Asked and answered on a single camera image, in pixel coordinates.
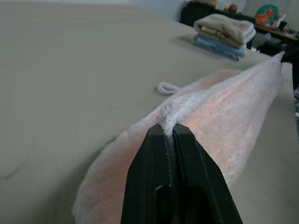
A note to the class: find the black shelf unit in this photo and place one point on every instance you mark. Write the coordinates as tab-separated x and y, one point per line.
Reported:
210	12

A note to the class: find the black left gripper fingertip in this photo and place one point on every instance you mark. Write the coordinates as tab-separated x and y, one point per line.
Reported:
290	54

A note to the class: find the pink fluffy towel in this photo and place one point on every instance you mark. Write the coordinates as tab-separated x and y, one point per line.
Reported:
224	112

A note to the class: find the light blue folded towel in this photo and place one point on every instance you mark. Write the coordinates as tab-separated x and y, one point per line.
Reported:
217	47

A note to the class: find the orange ball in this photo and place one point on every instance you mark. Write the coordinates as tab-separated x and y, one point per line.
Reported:
232	8

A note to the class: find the colourful round toy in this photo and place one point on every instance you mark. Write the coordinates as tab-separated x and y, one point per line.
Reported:
266	16

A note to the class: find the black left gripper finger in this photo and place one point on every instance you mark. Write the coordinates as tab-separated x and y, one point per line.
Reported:
144	177
201	182

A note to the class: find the beige folded towel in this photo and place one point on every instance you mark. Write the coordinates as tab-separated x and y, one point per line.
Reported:
224	29

